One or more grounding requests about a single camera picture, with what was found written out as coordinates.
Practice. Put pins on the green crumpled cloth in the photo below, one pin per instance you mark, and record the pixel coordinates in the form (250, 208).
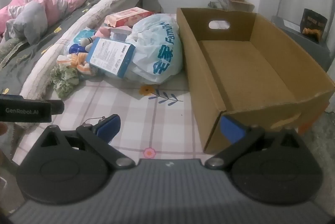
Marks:
(64, 77)

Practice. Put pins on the white mattress pad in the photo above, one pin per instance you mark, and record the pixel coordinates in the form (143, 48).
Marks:
(47, 64)

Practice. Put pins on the orange white striped cloth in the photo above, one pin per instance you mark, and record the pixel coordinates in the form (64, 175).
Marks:
(78, 59)

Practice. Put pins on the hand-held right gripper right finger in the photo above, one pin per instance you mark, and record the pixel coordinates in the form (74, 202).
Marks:
(230, 129)

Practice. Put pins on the pink wet wipes pack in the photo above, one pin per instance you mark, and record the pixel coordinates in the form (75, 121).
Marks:
(125, 17)

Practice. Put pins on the black snack bag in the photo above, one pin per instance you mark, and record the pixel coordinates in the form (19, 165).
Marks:
(314, 23)

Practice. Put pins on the pink and grey quilt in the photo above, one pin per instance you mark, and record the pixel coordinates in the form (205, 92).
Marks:
(52, 1)

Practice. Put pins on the white printed plastic bag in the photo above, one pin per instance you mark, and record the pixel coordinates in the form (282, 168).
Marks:
(162, 51)

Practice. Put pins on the grey bed sheet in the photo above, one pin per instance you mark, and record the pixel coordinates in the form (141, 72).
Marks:
(39, 43)

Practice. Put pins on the blue and white tissue pack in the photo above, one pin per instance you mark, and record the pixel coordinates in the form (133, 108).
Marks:
(74, 44)

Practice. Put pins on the grey cabinet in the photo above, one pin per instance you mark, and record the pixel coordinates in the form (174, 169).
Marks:
(308, 46)

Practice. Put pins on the blue rectangular carton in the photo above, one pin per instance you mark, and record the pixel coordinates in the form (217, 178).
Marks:
(110, 56)

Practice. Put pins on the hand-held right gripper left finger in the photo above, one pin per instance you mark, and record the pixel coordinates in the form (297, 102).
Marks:
(110, 125)

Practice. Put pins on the large cardboard box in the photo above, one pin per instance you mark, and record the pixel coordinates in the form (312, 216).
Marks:
(235, 69)

